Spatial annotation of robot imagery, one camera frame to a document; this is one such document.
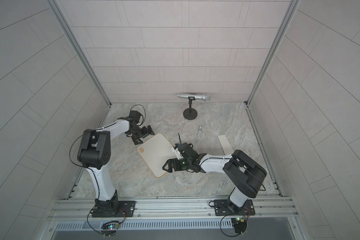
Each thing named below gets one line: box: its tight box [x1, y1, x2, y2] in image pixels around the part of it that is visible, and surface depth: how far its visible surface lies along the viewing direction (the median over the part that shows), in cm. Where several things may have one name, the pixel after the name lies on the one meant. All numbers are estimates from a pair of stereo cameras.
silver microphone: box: [177, 94, 211, 102], surface depth 95 cm
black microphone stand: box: [183, 96, 198, 120], surface depth 111 cm
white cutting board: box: [136, 133, 178, 178], surface depth 93 cm
